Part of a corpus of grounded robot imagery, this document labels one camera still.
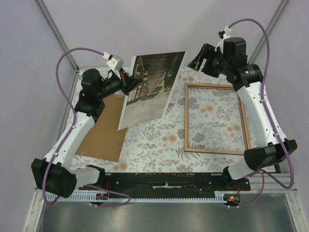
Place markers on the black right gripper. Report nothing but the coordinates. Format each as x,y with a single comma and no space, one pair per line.
206,52

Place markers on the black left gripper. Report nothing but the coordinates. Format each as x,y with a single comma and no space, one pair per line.
127,81

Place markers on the printed pier photo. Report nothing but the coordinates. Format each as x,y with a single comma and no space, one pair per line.
149,99

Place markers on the brown cardboard backing board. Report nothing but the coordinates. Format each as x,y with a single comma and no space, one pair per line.
104,141

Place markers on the wooden picture frame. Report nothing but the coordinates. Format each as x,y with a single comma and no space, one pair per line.
214,120

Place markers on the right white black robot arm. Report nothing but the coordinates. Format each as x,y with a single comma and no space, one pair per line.
273,146

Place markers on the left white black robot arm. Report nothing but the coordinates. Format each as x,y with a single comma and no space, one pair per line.
52,173

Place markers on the floral patterned table mat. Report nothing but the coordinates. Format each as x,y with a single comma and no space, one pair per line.
158,145

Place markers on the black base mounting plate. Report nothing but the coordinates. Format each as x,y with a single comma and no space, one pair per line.
170,184

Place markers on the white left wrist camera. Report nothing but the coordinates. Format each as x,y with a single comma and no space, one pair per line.
114,62

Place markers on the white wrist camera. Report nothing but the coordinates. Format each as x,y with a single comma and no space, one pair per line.
224,34
114,62

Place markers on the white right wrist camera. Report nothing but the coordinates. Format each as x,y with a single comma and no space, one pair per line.
224,34

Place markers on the right aluminium corner post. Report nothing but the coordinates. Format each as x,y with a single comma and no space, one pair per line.
272,23

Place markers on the aluminium corner post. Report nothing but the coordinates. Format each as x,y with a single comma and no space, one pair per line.
272,23
51,24

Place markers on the left aluminium corner post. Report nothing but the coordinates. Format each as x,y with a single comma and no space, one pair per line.
51,24

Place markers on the white slotted cable duct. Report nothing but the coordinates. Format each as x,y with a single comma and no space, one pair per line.
101,197

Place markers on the aluminium front rail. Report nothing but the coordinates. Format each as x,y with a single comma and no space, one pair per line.
275,181

